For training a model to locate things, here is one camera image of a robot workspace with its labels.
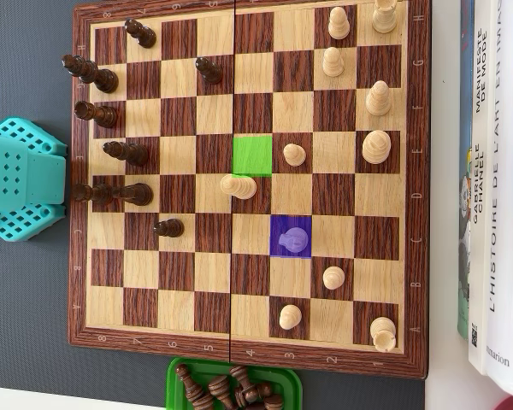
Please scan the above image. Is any light wooden knight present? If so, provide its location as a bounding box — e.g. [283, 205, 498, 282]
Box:
[277, 225, 308, 254]

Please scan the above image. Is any teal robot base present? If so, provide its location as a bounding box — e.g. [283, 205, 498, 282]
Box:
[0, 117, 68, 243]

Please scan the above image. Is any captured dark chess piece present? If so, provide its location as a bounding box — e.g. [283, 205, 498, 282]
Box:
[208, 375, 236, 410]
[233, 382, 274, 409]
[229, 365, 257, 398]

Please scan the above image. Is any light wooden pawn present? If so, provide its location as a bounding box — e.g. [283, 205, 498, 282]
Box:
[278, 303, 304, 331]
[282, 143, 307, 167]
[322, 266, 346, 290]
[322, 45, 345, 78]
[327, 6, 351, 40]

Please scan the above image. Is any dark wooden pawn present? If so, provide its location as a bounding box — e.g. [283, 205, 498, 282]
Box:
[195, 56, 224, 85]
[153, 218, 185, 239]
[123, 18, 158, 50]

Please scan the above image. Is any wooden folding chessboard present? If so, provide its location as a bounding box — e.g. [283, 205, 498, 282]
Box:
[67, 0, 431, 381]

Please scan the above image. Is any dark wooden king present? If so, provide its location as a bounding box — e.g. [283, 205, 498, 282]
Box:
[71, 182, 154, 208]

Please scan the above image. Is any light wooden king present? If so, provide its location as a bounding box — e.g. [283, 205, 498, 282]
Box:
[362, 129, 392, 166]

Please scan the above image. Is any dark wooden bishop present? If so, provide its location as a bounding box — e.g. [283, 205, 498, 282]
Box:
[102, 140, 150, 167]
[61, 54, 120, 94]

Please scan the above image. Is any light wooden bishop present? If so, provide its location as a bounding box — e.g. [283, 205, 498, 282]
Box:
[365, 79, 392, 116]

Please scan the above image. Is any green plastic tray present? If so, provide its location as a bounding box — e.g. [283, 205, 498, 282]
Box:
[165, 357, 304, 410]

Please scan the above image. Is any light wooden rook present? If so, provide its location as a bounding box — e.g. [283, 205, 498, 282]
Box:
[371, 0, 399, 35]
[369, 316, 398, 354]

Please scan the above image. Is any dark wooden rook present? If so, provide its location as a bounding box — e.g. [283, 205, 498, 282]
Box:
[74, 100, 119, 129]

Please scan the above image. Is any captured dark bishop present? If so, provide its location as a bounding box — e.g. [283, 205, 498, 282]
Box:
[174, 364, 216, 409]

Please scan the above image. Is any book with teal illustrated spine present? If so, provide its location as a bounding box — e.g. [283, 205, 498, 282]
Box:
[456, 0, 475, 341]

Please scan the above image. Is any white Gabrielle Chanel book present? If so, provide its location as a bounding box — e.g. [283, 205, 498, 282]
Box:
[468, 0, 504, 377]

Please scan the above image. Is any white art history book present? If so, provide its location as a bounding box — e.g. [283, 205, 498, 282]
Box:
[485, 0, 513, 398]

